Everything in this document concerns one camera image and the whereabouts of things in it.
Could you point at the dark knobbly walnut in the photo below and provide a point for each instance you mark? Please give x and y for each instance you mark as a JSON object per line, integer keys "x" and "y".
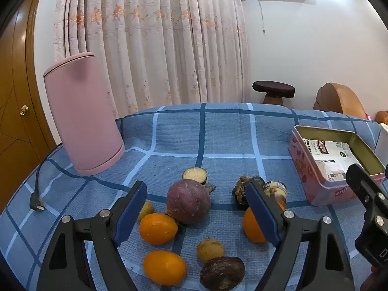
{"x": 240, "y": 192}

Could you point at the orange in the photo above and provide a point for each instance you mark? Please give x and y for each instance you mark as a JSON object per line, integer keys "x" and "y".
{"x": 157, "y": 229}
{"x": 165, "y": 268}
{"x": 253, "y": 227}

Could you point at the halved brown fruit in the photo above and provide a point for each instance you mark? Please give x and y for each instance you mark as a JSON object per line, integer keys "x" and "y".
{"x": 194, "y": 175}

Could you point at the small yellow-brown round fruit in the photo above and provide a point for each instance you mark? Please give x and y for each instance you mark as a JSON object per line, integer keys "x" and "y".
{"x": 210, "y": 250}

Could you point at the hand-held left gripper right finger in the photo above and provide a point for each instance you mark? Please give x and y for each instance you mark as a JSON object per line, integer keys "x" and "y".
{"x": 263, "y": 215}

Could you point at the white packet in tin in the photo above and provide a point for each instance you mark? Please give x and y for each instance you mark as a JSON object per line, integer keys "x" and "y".
{"x": 330, "y": 160}

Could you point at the pink floral curtain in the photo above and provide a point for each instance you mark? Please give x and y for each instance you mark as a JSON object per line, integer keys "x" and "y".
{"x": 151, "y": 45}

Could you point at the dark brown wrinkled fruit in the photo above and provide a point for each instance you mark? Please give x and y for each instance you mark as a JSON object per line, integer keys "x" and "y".
{"x": 222, "y": 272}

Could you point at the brass door knob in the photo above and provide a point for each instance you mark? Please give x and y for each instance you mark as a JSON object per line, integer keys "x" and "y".
{"x": 24, "y": 110}

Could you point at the dark round wooden stool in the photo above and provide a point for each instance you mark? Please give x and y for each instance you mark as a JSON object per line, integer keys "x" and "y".
{"x": 272, "y": 88}

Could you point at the large purple round fruit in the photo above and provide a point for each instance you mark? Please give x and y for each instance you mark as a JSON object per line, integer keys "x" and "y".
{"x": 188, "y": 201}

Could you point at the small pale yellow fruit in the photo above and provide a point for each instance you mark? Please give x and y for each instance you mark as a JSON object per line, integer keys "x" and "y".
{"x": 147, "y": 210}

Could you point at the pink cylindrical kettle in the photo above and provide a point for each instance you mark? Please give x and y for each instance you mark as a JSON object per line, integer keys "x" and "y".
{"x": 85, "y": 115}

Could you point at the brown leather sofa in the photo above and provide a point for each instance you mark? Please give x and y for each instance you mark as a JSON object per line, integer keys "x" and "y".
{"x": 382, "y": 116}

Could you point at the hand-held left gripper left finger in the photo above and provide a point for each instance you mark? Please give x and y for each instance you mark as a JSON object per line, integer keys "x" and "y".
{"x": 133, "y": 209}

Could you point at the wooden door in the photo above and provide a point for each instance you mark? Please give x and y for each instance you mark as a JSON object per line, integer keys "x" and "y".
{"x": 18, "y": 139}

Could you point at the pink tin box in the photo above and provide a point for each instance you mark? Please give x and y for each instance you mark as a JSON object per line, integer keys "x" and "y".
{"x": 306, "y": 169}

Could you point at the blue plaid cloth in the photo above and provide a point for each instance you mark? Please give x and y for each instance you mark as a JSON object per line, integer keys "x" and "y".
{"x": 224, "y": 139}

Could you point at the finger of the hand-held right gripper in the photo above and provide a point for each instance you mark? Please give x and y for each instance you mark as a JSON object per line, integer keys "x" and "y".
{"x": 368, "y": 200}

